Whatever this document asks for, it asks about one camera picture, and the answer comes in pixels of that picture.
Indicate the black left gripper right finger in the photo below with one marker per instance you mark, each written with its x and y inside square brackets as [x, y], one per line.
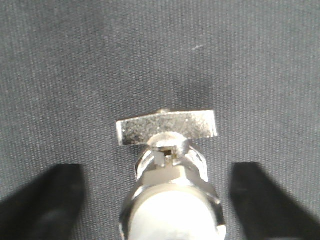
[265, 211]

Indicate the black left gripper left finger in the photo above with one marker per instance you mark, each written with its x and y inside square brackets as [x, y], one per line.
[47, 208]

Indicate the silver metal valve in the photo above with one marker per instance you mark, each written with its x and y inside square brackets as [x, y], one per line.
[172, 198]

